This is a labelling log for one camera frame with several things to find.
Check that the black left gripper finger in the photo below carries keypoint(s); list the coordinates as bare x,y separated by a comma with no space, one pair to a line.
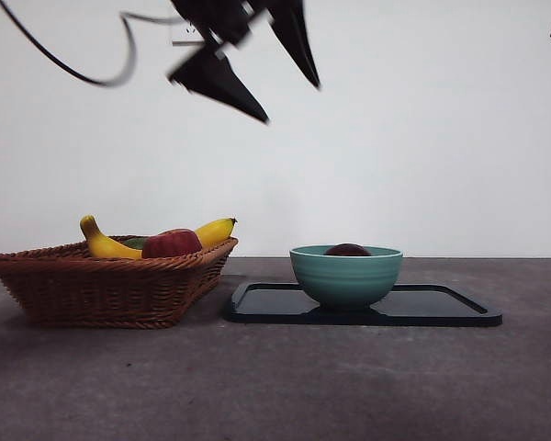
296,32
216,78

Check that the dark purple plum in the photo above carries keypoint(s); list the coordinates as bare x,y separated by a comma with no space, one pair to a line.
346,250

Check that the teal bowl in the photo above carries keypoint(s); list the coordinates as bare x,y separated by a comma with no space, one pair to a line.
346,280

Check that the red apple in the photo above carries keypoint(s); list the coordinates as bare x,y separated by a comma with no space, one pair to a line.
172,243

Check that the green fruit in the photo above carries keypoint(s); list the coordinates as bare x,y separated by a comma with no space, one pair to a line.
133,242

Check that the yellow banana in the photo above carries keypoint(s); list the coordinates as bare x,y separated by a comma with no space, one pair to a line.
108,248

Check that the black tray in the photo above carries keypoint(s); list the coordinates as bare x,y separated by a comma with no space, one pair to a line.
266,305

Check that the brown wicker basket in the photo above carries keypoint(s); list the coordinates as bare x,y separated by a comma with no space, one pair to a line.
105,294

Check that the white wall socket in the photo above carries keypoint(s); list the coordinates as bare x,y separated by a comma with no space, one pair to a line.
183,37

